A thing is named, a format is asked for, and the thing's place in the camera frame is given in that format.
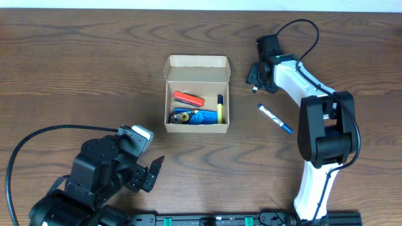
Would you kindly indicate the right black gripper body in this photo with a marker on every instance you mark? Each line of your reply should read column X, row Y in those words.
column 255, row 77

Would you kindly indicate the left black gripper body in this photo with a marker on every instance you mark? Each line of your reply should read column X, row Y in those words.
column 143, row 176

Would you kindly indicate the black white marker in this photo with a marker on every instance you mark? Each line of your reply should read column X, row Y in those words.
column 254, row 90

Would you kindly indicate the blue white marker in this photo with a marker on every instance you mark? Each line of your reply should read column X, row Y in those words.
column 275, row 119

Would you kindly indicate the yellow highlighter pen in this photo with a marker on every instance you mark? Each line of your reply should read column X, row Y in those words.
column 220, row 109

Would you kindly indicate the clear correction tape dispenser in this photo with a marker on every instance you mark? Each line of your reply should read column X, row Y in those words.
column 182, row 117

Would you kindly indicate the brown cardboard box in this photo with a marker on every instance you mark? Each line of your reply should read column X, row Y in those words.
column 203, row 76

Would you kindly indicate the blue plastic case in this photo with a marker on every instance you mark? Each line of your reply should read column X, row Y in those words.
column 201, row 117

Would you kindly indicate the red black stapler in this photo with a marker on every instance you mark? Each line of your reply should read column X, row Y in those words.
column 188, row 99

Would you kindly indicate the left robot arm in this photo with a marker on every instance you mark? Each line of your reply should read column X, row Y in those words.
column 102, row 169

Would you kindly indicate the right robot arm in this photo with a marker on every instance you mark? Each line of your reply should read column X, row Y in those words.
column 327, row 128

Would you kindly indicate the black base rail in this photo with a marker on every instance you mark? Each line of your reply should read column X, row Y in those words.
column 265, row 217

